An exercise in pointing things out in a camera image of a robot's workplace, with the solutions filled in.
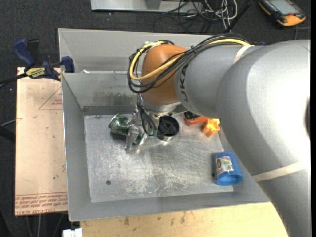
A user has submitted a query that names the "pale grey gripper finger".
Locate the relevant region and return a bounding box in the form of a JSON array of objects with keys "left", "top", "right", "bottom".
[
  {"left": 125, "top": 125, "right": 139, "bottom": 151},
  {"left": 134, "top": 131, "right": 149, "bottom": 147}
]

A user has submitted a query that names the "grey metal bin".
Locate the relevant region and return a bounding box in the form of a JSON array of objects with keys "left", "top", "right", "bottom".
[{"left": 58, "top": 28, "right": 270, "bottom": 222}]

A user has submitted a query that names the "orange and black box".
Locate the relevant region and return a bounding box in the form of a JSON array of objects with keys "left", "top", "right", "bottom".
[{"left": 183, "top": 111, "right": 208, "bottom": 126}]

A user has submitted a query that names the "yellow-orange star-shaped toy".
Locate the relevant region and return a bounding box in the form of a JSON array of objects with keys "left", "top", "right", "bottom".
[{"left": 201, "top": 118, "right": 221, "bottom": 138}]

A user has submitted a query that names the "blue cup with label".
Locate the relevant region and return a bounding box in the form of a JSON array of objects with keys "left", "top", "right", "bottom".
[{"left": 212, "top": 151, "right": 244, "bottom": 186}]

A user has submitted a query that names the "brown cardboard board, red print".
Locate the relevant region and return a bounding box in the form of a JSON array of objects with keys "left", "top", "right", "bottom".
[{"left": 14, "top": 67, "right": 69, "bottom": 217}]

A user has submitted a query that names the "black cylinder on white bracket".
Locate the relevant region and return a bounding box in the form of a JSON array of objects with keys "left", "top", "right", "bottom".
[{"left": 156, "top": 115, "right": 180, "bottom": 141}]

